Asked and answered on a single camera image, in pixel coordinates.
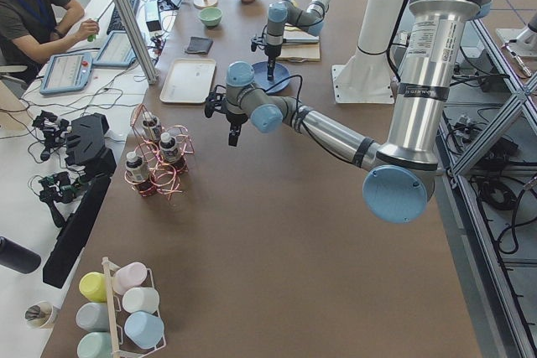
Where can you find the copper wire bottle rack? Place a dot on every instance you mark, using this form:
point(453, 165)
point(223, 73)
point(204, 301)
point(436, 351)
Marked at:
point(158, 160)

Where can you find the yellow cup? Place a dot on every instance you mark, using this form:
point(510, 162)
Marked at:
point(92, 286)

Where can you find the mint green bowl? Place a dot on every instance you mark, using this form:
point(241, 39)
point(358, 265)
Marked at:
point(210, 17)

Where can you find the blue plate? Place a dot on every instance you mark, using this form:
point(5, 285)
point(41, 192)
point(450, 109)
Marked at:
point(277, 84)

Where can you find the light blue cup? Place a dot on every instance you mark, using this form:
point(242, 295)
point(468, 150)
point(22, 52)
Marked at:
point(144, 329)

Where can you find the grey folded cloth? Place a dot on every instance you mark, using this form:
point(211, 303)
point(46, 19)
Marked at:
point(199, 45)

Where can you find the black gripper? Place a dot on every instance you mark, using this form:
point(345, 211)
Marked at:
point(272, 51)
point(233, 118)

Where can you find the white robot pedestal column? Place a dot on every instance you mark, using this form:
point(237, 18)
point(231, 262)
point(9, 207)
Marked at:
point(367, 76)

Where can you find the wooden cutting board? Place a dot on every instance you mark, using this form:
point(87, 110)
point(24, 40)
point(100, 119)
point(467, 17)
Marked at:
point(299, 46)

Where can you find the white wire cup rack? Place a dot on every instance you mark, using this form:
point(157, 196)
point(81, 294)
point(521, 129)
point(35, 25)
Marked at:
point(122, 346)

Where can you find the pink cup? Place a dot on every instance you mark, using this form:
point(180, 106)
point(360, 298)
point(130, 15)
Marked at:
point(130, 276)

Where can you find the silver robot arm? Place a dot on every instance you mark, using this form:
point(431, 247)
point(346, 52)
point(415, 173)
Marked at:
point(309, 20)
point(401, 171)

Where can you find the black thermos bottle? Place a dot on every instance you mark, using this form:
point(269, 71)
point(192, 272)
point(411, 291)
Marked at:
point(17, 257)

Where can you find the cream plastic tray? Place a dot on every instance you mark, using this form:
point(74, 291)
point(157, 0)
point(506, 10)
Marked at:
point(188, 81)

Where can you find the pale green cup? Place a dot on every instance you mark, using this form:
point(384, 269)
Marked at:
point(95, 345)

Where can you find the grey cup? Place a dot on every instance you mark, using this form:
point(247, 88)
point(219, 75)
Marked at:
point(93, 317)

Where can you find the aluminium frame post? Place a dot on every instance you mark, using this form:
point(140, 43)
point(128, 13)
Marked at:
point(136, 40)

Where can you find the blue teach pendant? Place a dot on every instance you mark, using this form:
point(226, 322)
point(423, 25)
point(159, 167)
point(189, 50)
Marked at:
point(66, 73)
point(117, 52)

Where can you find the white cup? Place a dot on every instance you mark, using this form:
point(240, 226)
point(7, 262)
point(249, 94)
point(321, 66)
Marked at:
point(141, 299)

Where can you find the dark drink bottle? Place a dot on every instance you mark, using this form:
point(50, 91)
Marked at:
point(151, 126)
point(138, 174)
point(170, 152)

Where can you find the seated person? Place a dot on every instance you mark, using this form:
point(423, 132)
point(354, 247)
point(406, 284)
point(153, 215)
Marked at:
point(34, 30)

